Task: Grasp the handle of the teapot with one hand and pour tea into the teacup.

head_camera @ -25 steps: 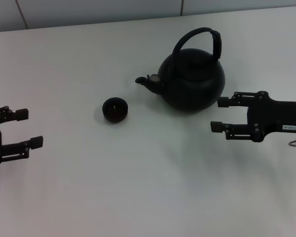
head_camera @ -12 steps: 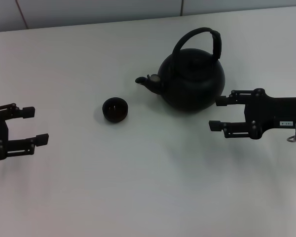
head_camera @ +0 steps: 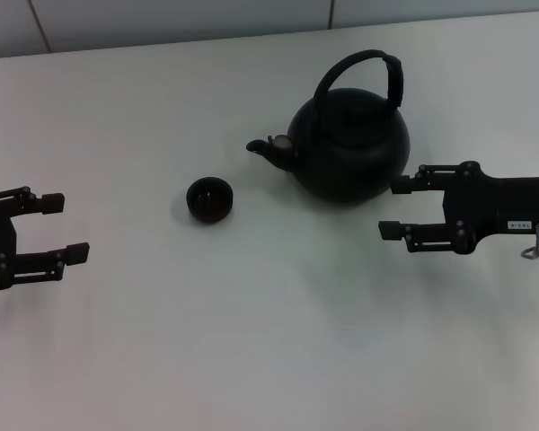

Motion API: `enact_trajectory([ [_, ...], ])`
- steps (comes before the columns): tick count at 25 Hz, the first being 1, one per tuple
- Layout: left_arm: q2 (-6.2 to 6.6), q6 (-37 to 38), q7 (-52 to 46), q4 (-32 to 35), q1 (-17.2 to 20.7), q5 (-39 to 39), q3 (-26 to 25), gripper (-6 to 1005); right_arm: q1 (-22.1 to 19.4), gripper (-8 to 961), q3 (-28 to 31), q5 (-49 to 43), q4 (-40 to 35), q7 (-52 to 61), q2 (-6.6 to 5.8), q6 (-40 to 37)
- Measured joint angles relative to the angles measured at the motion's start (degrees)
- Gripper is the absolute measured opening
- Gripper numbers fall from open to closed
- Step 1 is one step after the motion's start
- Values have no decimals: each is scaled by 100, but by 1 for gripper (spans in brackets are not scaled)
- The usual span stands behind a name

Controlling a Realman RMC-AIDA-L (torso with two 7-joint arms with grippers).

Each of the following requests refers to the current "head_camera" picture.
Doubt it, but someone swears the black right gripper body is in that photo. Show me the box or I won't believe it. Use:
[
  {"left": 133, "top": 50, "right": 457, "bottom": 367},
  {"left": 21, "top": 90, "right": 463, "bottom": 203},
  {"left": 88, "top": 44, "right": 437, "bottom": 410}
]
[{"left": 442, "top": 161, "right": 539, "bottom": 256}]

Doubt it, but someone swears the black round teapot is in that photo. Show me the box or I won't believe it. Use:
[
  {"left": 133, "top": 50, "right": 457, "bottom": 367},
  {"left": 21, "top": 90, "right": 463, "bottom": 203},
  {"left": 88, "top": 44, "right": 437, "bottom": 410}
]
[{"left": 245, "top": 48, "right": 411, "bottom": 207}]

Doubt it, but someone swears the small dark teacup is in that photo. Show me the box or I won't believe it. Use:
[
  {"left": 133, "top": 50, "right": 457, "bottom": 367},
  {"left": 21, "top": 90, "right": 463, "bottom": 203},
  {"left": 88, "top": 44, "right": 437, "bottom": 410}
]
[{"left": 185, "top": 176, "right": 234, "bottom": 224}]

